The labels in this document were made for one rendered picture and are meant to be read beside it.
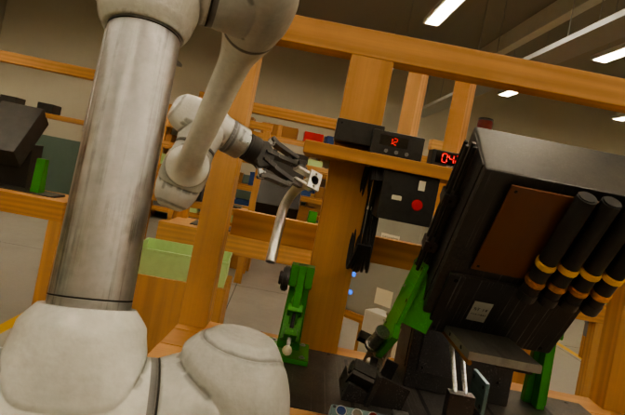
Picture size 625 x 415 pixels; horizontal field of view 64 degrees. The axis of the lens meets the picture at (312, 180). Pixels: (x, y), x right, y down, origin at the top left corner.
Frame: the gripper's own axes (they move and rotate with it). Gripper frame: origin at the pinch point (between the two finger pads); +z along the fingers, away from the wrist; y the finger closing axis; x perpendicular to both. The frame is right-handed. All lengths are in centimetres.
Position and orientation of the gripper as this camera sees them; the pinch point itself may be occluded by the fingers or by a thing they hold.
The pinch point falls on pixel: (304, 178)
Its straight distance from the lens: 143.3
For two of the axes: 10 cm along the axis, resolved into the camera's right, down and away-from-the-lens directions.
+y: 2.4, -8.7, 4.4
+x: -5.8, 2.3, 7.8
